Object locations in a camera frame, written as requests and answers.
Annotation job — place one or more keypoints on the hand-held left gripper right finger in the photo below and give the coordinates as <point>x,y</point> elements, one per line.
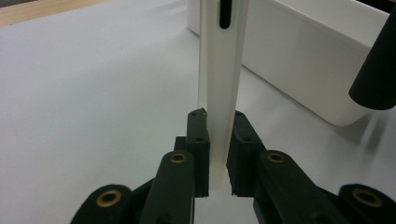
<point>246,149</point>

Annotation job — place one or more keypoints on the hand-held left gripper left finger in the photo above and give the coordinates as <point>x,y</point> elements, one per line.
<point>197,149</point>

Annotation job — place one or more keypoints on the white plastic bin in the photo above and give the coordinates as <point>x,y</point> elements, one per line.
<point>295,62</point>

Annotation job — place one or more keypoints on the white board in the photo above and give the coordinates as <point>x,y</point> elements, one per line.
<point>77,109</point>

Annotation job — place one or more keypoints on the wooden table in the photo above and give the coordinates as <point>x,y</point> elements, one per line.
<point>31,11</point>

